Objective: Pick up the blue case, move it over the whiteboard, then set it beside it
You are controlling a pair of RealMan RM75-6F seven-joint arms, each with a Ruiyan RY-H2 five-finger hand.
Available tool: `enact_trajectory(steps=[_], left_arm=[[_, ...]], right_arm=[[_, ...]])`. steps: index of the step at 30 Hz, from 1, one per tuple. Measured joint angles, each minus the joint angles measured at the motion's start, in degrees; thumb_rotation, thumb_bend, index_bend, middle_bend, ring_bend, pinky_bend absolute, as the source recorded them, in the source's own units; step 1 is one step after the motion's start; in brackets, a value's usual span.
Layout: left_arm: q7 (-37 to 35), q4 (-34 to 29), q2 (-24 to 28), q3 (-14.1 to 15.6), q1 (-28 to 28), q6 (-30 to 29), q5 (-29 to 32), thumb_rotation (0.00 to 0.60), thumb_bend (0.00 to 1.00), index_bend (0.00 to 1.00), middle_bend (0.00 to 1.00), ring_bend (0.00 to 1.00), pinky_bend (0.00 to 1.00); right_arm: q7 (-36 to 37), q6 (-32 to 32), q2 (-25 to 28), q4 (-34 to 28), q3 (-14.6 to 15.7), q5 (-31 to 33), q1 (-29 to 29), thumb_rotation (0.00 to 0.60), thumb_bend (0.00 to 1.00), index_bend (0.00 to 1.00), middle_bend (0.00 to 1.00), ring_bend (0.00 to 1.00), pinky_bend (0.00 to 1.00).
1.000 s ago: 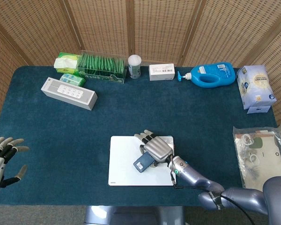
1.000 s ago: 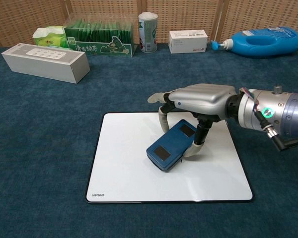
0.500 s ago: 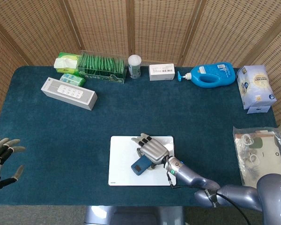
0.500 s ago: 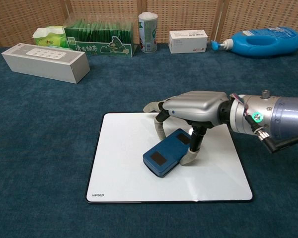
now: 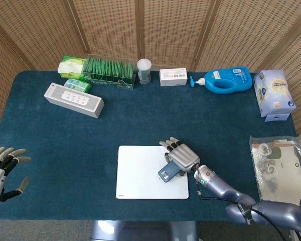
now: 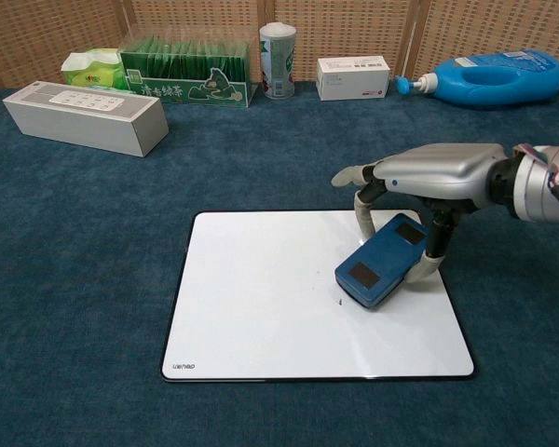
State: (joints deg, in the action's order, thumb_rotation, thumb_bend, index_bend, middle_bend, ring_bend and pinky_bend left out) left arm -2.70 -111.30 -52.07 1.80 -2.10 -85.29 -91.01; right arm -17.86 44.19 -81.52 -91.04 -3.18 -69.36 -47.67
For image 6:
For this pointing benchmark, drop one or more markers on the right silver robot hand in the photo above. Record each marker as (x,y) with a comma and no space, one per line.
(442,170)

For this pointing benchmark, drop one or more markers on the blue whiteboard eraser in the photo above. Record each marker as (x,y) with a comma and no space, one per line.
(382,261)

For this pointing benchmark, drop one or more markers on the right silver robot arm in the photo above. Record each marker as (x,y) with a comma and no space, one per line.
(533,191)

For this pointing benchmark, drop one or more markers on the white dry-erase board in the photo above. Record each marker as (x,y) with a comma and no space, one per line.
(261,335)

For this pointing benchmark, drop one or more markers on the blue pump detergent bottle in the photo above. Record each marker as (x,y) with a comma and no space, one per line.
(531,88)

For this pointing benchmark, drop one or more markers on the small white carton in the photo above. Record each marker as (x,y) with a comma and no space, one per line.
(351,81)

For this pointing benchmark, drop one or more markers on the woven wooden folding screen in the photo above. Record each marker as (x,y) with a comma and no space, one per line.
(354,28)

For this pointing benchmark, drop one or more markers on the white green round canister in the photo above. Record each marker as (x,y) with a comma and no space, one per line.
(277,60)

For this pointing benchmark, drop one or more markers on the clear green tea box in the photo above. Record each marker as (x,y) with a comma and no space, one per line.
(167,88)

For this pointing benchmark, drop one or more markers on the green tissue pack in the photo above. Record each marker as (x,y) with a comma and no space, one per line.
(95,74)

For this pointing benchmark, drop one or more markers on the long grey speaker box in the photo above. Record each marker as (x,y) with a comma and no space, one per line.
(74,123)

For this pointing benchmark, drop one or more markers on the teal table mat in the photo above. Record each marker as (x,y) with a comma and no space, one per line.
(74,279)

